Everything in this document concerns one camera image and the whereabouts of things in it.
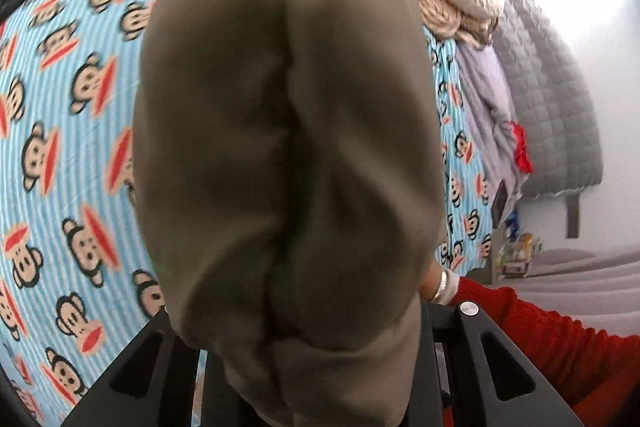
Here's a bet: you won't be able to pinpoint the beige chunky knit throw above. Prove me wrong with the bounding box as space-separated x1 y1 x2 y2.
402 0 501 50

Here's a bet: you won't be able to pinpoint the blue striped monkey print blanket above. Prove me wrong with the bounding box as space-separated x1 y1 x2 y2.
0 0 496 427

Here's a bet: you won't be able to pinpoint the purple fleece blanket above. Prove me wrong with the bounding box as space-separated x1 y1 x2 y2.
362 0 531 202

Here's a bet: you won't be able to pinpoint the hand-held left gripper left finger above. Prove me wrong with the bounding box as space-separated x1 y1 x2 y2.
62 308 208 427

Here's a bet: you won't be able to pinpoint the dark flat device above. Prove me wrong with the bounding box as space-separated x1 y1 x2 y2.
492 181 508 228

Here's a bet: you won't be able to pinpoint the colourful small packets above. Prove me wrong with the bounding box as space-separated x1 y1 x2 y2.
495 232 543 278

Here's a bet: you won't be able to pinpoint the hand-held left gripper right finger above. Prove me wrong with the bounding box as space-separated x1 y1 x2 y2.
422 300 583 427

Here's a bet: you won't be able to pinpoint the grey quilted headboard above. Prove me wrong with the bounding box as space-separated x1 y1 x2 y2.
442 0 606 238

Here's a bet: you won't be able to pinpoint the khaki pants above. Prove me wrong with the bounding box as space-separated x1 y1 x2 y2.
132 0 448 427

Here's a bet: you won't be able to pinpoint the silver bracelet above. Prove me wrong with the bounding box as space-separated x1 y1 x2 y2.
432 269 458 305

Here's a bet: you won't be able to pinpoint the person's right forearm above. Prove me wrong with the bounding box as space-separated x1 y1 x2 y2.
420 264 640 427

